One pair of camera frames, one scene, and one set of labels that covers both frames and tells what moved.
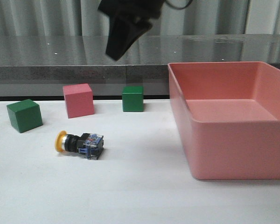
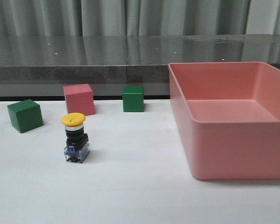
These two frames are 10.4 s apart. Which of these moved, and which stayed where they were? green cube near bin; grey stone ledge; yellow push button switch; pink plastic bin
Moved: yellow push button switch
Stayed: grey stone ledge; green cube near bin; pink plastic bin
